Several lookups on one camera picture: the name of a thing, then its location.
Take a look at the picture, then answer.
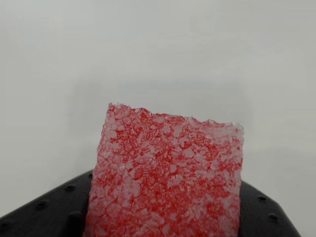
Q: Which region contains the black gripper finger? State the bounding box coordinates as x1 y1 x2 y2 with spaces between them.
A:
0 169 93 237
238 181 303 237

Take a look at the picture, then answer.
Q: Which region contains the red foam cube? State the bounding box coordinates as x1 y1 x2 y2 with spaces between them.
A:
85 102 245 237

